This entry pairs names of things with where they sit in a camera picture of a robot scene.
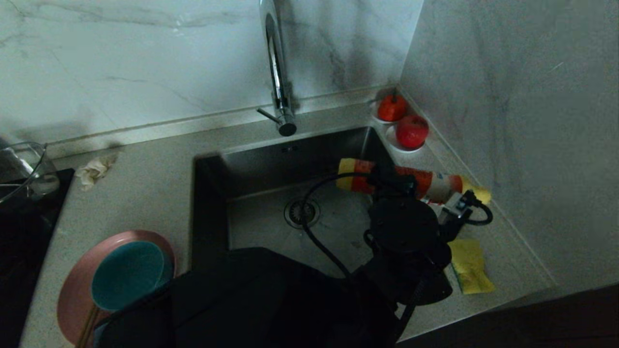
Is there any yellow-capped orange dish soap bottle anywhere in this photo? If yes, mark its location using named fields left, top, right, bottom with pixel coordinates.
left=337, top=158, right=492, bottom=205

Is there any yellow sponge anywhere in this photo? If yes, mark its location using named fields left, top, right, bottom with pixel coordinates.
left=447, top=238, right=496, bottom=295

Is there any stainless steel sink basin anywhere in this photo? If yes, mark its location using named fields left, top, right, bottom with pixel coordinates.
left=190, top=127, right=448, bottom=281

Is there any small white dish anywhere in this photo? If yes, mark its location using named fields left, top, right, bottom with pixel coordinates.
left=369, top=99, right=409, bottom=126
left=385, top=125, right=425, bottom=154

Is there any red apple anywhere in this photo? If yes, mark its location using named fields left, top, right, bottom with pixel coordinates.
left=396, top=115, right=429, bottom=149

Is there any orange-red tomato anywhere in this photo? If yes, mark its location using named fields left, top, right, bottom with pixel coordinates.
left=377, top=92, right=408, bottom=122

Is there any round metal drain strainer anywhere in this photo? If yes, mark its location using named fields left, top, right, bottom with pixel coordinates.
left=284, top=197, right=321, bottom=230

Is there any chrome kitchen faucet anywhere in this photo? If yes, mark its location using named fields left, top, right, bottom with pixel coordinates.
left=256, top=0, right=298, bottom=137

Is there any teal bowl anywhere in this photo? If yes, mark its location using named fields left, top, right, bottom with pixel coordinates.
left=92, top=241, right=168, bottom=311

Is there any crumpled white tissue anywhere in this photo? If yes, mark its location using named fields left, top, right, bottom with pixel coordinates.
left=76, top=154, right=118, bottom=190

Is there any pink plate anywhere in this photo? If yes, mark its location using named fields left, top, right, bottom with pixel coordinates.
left=57, top=230, right=176, bottom=347

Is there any clear glass pot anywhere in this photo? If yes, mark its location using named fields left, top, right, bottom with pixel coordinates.
left=0, top=141, right=61, bottom=213

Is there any black cooktop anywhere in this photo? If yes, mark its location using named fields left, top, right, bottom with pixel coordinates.
left=0, top=168, right=77, bottom=348

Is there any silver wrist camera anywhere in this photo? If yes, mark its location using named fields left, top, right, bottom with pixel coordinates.
left=438, top=191, right=472, bottom=230

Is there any long black arm cable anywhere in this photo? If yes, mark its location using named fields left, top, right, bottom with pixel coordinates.
left=301, top=172, right=383, bottom=280

